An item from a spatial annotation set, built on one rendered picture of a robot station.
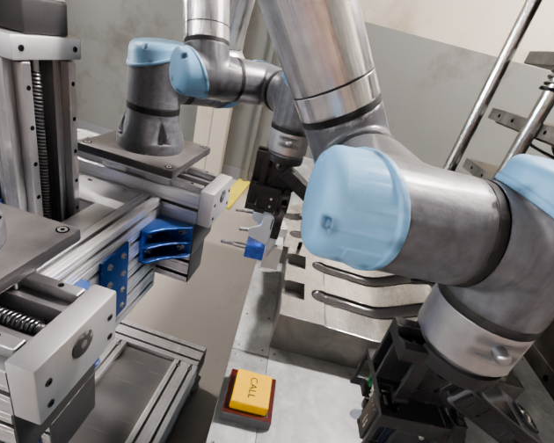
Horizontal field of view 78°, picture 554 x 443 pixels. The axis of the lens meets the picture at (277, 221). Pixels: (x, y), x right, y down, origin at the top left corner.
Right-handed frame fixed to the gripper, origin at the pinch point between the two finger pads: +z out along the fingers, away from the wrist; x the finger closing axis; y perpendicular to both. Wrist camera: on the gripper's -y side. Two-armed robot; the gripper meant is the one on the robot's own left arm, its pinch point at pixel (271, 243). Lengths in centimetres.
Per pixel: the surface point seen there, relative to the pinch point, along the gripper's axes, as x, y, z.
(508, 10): -239, -139, -94
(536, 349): -6, -76, 17
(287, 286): 2.8, -5.5, 7.7
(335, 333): 14.3, -15.2, 7.3
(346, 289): 0.9, -18.8, 6.5
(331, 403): 23.2, -16.2, 14.9
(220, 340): -57, 7, 95
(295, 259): -7.9, -7.4, 7.5
